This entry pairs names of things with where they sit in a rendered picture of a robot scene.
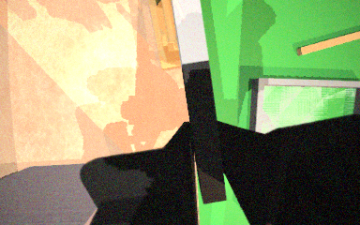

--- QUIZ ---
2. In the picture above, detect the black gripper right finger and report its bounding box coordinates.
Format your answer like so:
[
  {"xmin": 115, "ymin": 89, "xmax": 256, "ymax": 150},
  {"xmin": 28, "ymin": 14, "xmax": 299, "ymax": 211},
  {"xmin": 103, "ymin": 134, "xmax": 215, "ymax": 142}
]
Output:
[{"xmin": 217, "ymin": 114, "xmax": 360, "ymax": 225}]

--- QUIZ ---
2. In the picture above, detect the green flat mat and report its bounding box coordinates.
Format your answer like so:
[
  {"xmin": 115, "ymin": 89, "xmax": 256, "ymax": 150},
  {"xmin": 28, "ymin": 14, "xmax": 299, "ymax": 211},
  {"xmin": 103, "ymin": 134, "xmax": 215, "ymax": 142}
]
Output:
[{"xmin": 197, "ymin": 0, "xmax": 360, "ymax": 225}]

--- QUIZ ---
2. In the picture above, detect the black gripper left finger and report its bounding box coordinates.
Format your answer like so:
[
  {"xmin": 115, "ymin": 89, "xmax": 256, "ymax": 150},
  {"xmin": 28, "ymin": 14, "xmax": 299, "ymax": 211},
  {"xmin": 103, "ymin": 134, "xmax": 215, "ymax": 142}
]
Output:
[{"xmin": 80, "ymin": 121, "xmax": 199, "ymax": 225}]

